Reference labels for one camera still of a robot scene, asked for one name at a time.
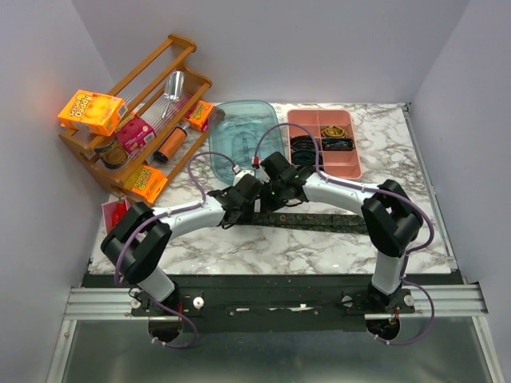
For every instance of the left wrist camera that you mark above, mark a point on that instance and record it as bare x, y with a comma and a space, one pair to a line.
240, 173

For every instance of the dark patterned necktie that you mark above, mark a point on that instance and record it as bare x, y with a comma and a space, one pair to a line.
344, 224

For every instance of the rolled dark blue tie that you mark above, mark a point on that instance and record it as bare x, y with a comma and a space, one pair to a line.
338, 144

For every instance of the rolled teal tie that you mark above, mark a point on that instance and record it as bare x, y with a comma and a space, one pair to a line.
305, 157

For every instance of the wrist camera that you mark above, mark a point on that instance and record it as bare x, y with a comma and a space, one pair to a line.
240, 173
258, 170

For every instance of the teal transparent plastic tray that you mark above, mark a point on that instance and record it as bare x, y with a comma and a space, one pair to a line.
234, 129

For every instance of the rolled black tie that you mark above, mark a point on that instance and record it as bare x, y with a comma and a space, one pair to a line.
303, 142

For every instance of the large orange sponge box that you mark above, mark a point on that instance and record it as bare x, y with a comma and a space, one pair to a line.
91, 112

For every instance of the orange box lower shelf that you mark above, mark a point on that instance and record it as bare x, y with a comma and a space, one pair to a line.
146, 182

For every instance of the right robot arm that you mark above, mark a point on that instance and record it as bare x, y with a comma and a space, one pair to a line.
391, 220

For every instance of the small orange box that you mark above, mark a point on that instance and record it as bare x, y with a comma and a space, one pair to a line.
198, 115

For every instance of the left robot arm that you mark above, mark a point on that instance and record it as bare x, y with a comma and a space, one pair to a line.
135, 245

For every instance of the small pink bin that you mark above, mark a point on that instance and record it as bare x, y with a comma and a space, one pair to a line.
107, 210

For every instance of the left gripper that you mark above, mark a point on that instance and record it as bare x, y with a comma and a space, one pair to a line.
250, 207

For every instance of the aluminium rail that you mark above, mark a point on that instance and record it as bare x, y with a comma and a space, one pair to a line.
103, 304

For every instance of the pink divided organizer box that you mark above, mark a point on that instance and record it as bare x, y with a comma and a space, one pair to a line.
310, 122

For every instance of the orange bottle black cap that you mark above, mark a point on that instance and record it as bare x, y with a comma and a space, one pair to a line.
173, 143

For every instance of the dark round can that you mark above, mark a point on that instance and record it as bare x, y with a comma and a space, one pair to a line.
112, 153

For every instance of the rolled gold tie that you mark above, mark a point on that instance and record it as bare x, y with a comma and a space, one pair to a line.
335, 131

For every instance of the wooden tiered rack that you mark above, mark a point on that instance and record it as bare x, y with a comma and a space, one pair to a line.
142, 90

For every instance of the red toy pepper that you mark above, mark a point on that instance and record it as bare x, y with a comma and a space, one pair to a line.
118, 212

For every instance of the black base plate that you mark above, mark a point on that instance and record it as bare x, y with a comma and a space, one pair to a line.
212, 304

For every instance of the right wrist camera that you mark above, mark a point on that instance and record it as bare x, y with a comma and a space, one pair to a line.
258, 170

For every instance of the pink sponge box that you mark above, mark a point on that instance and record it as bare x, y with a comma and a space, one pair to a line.
134, 133

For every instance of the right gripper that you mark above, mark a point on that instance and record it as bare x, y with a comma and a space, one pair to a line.
267, 206

